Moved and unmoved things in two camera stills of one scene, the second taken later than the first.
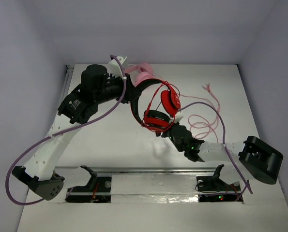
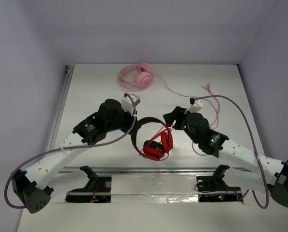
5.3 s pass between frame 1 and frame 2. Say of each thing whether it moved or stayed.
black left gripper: moved
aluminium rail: stayed
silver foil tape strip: stayed
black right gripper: moved
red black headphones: moved
